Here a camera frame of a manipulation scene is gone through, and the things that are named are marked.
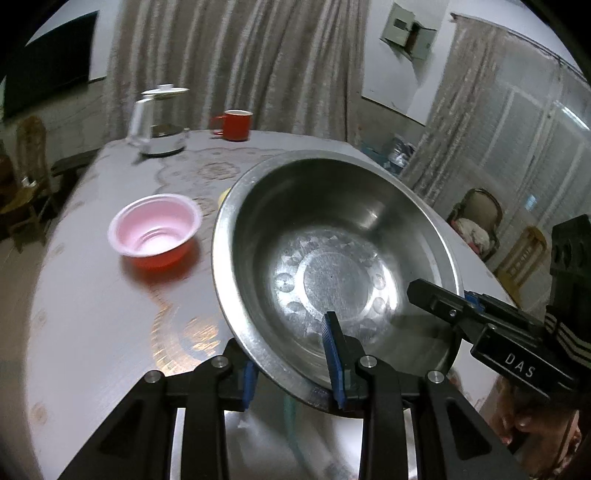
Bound stainless steel bowl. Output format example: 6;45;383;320
211;150;464;418

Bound yellow wooden chair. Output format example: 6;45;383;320
494;226;548;289

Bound sheer window curtain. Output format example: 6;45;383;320
411;23;591;305

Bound grey wall electrical box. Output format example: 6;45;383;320
381;2;437;61

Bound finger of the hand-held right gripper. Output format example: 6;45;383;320
465;292;546;333
407;278;490;344

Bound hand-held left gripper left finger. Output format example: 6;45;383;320
58;340;258;480

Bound red plastic bowl pink inside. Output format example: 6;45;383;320
108;194;204;271

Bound dark wooden bench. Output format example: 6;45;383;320
51;150;100;185

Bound beige velvet curtain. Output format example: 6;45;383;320
108;0;370;139

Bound person's right hand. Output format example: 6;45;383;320
499;383;583;462

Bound red mug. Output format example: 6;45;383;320
211;110;254;141

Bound white electric glass kettle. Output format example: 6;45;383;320
127;84;190;155

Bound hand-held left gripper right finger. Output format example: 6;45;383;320
323;311;527;480

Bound round-back cushioned chair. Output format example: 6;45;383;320
445;188;504;261

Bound plastic water bottles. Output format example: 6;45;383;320
383;136;416;174

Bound black wall television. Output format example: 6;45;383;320
2;11;100;121

